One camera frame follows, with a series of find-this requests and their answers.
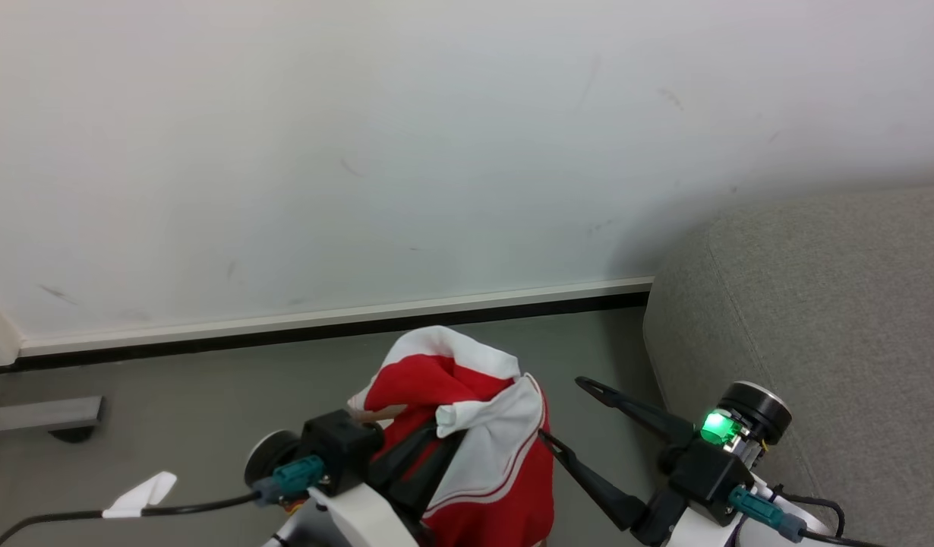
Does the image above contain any red and white garment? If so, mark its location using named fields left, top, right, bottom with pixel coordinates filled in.
left=348, top=326, right=556, bottom=547

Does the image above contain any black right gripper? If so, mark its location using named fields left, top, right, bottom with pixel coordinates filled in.
left=538, top=377, right=793, bottom=546

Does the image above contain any black cable teal plug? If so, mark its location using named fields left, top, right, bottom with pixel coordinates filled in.
left=728, top=485, right=885, bottom=547

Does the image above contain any grey flat floor block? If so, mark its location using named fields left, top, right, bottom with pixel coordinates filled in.
left=0, top=395, right=104, bottom=444

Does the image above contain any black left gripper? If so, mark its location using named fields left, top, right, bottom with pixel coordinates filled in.
left=244, top=409, right=468, bottom=526

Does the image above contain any grey fabric sofa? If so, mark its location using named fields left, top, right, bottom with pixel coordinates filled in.
left=642, top=185, right=934, bottom=547

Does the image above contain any black cable with white tag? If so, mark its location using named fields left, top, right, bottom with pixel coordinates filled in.
left=0, top=454, right=328, bottom=547

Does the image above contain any white wall baseboard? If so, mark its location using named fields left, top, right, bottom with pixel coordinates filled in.
left=17, top=277, right=655, bottom=358

